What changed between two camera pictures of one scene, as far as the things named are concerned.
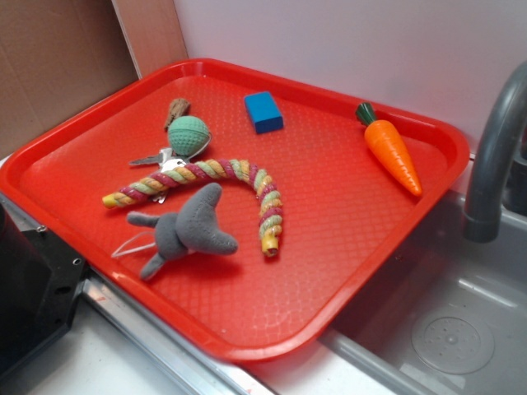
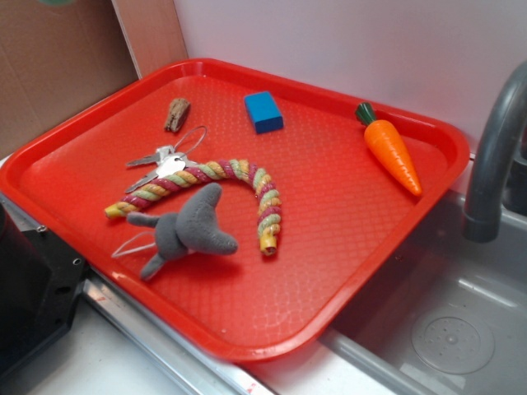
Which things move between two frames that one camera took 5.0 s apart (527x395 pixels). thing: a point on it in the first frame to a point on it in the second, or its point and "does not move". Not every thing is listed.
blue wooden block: [264, 113] does not move
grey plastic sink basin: [450, 319] does not move
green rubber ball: [188, 135] to [57, 2]
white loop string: [114, 254] does not move
